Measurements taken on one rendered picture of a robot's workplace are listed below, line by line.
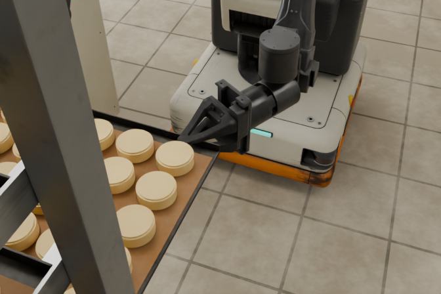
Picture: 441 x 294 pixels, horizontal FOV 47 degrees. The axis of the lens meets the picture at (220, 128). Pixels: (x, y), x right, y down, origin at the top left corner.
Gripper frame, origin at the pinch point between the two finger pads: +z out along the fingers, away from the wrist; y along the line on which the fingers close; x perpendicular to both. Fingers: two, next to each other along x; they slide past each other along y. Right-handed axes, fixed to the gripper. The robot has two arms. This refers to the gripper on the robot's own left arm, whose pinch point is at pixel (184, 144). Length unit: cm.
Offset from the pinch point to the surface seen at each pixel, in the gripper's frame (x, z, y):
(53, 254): 17.6, 23.3, 17.8
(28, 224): 0.8, 22.4, 2.0
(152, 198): 6.4, 9.3, 1.8
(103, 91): -98, -29, -69
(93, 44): -98, -29, -49
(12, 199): 21.0, 24.6, 28.5
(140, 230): 9.4, 12.9, 1.9
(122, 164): -0.7, 9.2, 1.7
